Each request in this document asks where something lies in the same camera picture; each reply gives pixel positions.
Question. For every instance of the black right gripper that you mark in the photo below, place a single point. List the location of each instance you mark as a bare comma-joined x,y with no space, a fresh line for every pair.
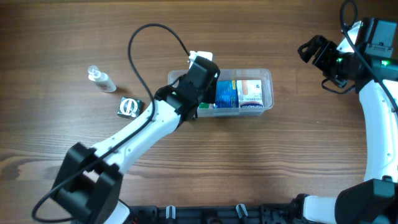
327,48

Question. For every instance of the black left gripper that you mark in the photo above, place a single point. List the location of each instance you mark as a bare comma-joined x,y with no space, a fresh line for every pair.
210,90

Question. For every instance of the white green medicine box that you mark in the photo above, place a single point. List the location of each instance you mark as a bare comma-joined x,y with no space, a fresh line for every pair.
206,106

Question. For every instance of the blue box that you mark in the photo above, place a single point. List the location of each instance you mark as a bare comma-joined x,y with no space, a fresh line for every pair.
226,94

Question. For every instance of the white plaster box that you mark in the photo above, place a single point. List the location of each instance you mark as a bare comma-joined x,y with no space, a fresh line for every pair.
249,93

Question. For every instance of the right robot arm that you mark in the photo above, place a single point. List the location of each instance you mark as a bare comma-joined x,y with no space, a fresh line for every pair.
374,73

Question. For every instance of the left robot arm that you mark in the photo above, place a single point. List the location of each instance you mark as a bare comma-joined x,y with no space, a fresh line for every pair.
89,181

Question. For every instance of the clear plastic container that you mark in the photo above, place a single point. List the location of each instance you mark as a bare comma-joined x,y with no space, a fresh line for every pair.
261,74

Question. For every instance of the green Zam-Buk box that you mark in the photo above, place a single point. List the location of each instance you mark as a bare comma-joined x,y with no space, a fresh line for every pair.
129,108

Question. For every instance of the white calamol lotion bottle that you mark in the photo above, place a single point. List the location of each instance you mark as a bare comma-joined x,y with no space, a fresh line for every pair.
101,80

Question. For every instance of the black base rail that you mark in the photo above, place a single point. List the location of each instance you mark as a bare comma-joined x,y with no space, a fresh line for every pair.
238,214

